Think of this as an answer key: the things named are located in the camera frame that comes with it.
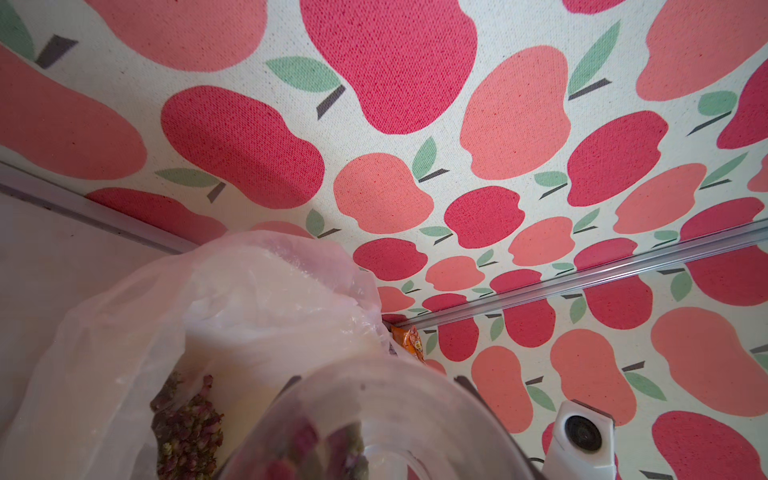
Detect clear tea jar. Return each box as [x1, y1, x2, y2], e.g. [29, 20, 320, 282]
[217, 357, 542, 479]

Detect orange snack packet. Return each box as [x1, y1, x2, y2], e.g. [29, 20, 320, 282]
[390, 326, 425, 363]

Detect clear plastic bin liner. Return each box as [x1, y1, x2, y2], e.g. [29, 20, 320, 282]
[1, 231, 389, 479]

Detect rose buds in middle jar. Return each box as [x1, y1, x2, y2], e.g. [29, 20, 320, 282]
[253, 419, 370, 479]

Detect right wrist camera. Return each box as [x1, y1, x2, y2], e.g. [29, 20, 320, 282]
[541, 400, 618, 480]

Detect right aluminium frame post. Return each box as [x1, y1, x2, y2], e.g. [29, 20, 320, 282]
[399, 219, 767, 329]

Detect aluminium frame post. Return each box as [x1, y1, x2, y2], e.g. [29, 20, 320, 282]
[1, 162, 198, 254]
[399, 219, 767, 329]

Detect left aluminium frame post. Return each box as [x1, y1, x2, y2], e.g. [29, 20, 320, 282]
[1, 162, 198, 254]

